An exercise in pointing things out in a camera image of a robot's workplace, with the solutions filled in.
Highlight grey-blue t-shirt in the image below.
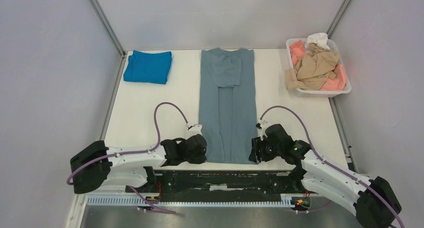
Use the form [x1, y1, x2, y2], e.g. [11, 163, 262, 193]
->
[198, 48, 257, 164]

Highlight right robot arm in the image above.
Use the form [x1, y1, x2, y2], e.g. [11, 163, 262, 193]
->
[249, 124, 402, 227]

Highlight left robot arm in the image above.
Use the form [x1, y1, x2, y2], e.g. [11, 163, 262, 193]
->
[66, 134, 207, 194]

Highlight beige t-shirt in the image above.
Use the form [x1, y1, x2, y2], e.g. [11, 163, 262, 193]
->
[285, 40, 341, 91]

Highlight pink t-shirt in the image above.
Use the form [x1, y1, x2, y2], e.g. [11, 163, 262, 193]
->
[305, 39, 348, 91]

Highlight folded bright blue t-shirt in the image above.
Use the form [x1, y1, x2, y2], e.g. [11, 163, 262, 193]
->
[123, 51, 173, 85]

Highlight white t-shirt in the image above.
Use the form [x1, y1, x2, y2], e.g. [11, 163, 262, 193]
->
[304, 33, 330, 50]

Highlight white plastic basket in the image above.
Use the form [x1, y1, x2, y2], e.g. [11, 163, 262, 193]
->
[286, 38, 352, 98]

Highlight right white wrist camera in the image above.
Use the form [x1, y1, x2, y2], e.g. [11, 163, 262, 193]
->
[256, 118, 268, 141]

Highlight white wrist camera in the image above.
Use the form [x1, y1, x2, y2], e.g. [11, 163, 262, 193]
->
[256, 118, 268, 141]
[185, 124, 203, 138]

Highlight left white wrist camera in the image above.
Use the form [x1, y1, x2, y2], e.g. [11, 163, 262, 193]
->
[185, 124, 203, 138]

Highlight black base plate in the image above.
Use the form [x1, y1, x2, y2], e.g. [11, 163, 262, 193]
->
[92, 168, 357, 202]

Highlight aluminium frame rails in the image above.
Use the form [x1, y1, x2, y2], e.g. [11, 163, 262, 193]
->
[66, 186, 360, 227]

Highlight white cable duct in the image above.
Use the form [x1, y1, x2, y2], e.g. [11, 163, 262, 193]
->
[86, 195, 305, 208]

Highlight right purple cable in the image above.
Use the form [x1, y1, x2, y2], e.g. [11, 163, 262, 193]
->
[258, 105, 406, 228]

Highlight purple cable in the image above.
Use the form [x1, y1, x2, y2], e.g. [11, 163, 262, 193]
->
[258, 105, 406, 228]
[66, 102, 190, 215]

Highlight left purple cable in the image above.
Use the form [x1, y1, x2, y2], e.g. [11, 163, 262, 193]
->
[66, 102, 190, 215]

